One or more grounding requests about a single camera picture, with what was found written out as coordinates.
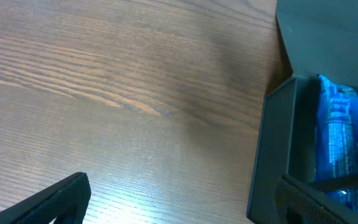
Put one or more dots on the black fabric storage box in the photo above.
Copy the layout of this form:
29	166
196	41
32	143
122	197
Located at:
318	37

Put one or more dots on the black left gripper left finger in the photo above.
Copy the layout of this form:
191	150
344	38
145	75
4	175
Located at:
64	202

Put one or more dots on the blue cookie roll pack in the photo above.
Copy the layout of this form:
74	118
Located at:
336	131

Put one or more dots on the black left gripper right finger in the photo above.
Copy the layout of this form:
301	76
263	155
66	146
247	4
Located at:
298	202

